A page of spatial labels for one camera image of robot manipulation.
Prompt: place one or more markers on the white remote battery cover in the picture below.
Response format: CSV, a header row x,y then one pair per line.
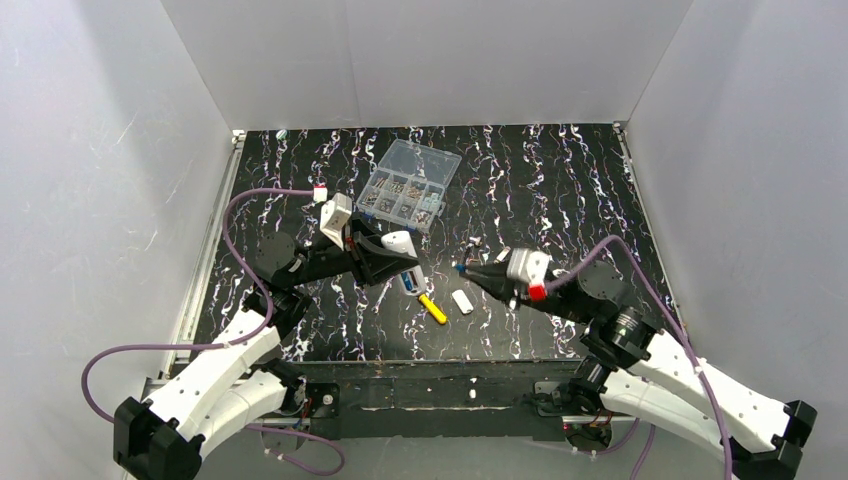
x,y
462,302

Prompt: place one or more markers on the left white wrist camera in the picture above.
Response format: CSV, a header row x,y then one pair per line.
x,y
335,214

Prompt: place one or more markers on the yellow handled screwdriver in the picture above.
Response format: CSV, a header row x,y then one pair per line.
x,y
434,311

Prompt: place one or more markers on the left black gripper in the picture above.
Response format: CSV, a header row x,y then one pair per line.
x,y
357,254

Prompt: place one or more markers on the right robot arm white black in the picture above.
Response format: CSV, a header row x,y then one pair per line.
x,y
636,367

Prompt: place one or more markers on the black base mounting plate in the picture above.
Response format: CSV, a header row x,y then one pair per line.
x,y
450,399

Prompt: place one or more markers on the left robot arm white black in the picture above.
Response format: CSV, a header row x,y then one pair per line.
x,y
168,434

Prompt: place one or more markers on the clear plastic parts organizer box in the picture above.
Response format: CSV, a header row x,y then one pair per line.
x,y
408,186

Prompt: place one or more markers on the white remote control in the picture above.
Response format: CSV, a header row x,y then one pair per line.
x,y
400,242

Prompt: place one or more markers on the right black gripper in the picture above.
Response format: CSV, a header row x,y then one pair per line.
x,y
506,289

